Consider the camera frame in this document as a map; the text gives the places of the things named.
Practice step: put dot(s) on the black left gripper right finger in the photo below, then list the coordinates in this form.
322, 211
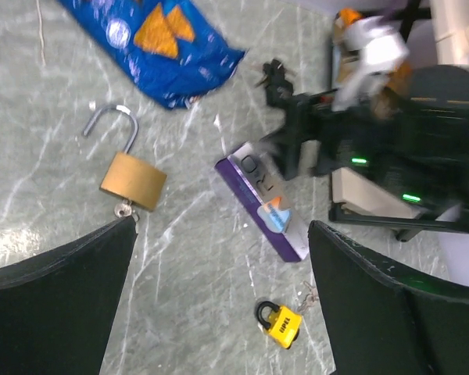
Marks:
384, 317

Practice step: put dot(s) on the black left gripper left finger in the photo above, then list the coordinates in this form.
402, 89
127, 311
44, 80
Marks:
57, 308

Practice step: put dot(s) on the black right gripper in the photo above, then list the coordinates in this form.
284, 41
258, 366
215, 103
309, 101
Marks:
303, 119

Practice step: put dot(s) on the black padlock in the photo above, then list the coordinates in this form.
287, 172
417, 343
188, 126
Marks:
278, 89

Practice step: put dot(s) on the small silver keys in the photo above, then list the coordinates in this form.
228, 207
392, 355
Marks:
310, 299

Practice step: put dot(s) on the yellow padlock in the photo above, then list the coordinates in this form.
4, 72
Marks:
279, 322

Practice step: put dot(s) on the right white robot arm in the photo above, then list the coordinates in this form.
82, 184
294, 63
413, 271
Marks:
414, 143

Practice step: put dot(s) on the purple white toothpaste box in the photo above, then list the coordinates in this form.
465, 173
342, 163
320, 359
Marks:
261, 193

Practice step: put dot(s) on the blue Doritos chip bag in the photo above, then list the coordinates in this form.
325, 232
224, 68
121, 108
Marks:
168, 49

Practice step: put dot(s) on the brass padlock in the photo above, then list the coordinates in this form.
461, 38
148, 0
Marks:
129, 177

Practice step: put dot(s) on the white shelf with black frame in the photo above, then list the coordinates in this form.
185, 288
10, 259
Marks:
435, 35

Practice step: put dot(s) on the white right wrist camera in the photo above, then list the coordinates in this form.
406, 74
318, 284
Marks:
365, 52

